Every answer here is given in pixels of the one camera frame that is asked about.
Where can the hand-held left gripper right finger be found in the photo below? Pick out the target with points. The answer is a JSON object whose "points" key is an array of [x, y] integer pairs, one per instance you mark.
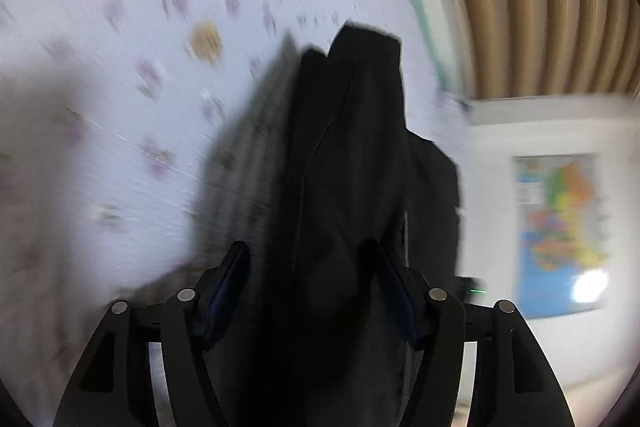
{"points": [[400, 302]]}

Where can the white floral bedsheet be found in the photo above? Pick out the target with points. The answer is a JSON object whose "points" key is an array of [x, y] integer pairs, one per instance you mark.
{"points": [[125, 107]]}

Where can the black hooded jacket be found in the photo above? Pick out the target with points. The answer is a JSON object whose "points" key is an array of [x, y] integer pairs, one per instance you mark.
{"points": [[345, 157]]}

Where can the colourful wall map poster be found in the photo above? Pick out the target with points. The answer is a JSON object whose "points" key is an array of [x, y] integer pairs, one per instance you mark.
{"points": [[560, 232]]}

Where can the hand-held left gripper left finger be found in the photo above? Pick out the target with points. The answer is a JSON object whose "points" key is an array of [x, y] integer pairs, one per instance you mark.
{"points": [[227, 287]]}

